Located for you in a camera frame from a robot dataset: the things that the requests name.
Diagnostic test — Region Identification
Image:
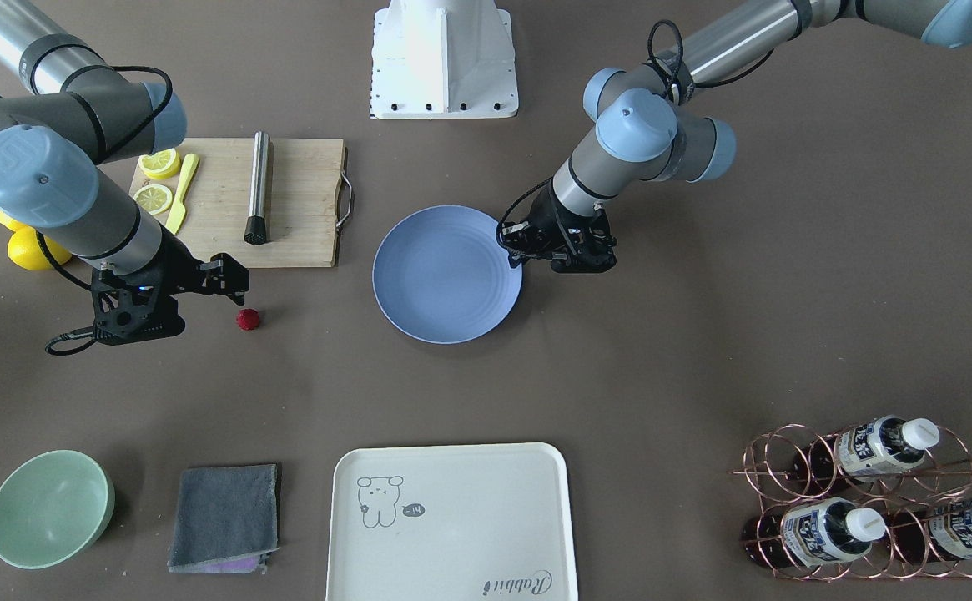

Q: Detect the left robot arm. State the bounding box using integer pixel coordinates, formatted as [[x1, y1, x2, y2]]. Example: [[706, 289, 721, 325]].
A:
[[496, 1, 972, 273]]

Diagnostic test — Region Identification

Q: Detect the copper wire bottle rack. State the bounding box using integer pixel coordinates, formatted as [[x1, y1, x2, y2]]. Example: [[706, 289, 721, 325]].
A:
[[733, 425, 972, 583]]

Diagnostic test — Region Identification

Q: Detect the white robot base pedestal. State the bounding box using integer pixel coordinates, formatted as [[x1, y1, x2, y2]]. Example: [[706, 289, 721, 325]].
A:
[[369, 1, 520, 119]]

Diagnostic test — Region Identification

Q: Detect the red strawberry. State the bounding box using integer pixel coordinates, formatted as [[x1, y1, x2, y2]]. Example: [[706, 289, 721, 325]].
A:
[[235, 308, 262, 331]]

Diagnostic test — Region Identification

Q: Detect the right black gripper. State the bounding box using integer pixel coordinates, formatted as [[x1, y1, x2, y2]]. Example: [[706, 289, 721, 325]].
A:
[[90, 230, 249, 346]]

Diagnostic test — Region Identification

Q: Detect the blue plate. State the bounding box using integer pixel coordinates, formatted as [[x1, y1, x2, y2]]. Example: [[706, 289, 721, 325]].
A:
[[372, 205, 523, 345]]

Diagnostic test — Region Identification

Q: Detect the yellow lemon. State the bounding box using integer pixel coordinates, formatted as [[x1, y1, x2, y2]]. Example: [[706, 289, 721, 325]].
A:
[[8, 227, 73, 270], [0, 210, 28, 232]]

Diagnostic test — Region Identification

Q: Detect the steel muddler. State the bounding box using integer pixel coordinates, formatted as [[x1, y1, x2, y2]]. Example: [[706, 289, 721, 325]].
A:
[[243, 130, 271, 245]]

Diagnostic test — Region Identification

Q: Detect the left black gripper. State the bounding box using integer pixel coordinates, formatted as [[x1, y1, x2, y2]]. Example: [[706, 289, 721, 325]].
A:
[[498, 179, 617, 273]]

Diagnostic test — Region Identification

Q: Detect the lemon half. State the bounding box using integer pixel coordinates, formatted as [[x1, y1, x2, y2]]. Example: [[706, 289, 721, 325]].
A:
[[138, 149, 182, 181], [133, 184, 174, 215]]

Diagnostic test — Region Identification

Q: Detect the wooden cutting board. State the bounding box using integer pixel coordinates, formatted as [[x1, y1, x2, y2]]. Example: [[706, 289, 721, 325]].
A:
[[177, 137, 345, 269]]

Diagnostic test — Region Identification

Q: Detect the dark drink bottle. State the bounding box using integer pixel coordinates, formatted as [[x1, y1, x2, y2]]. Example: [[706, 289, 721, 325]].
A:
[[889, 498, 972, 564], [790, 415, 942, 493], [740, 496, 887, 570]]

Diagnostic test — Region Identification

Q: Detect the grey folded cloth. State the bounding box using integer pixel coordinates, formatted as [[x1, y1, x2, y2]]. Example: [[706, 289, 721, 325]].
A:
[[168, 463, 279, 574]]

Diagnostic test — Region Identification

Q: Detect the green bowl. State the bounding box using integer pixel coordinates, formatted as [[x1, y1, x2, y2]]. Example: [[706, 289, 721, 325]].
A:
[[0, 450, 115, 569]]

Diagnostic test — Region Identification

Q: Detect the yellow plastic knife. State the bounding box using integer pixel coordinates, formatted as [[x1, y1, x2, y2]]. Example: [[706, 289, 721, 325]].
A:
[[164, 153, 199, 235]]

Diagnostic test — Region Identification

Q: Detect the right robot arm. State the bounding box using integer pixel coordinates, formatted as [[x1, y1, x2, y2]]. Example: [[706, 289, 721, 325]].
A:
[[0, 1, 249, 354]]

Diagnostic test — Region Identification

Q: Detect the cream rabbit tray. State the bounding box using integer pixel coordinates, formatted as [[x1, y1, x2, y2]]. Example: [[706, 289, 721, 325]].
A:
[[325, 442, 580, 600]]

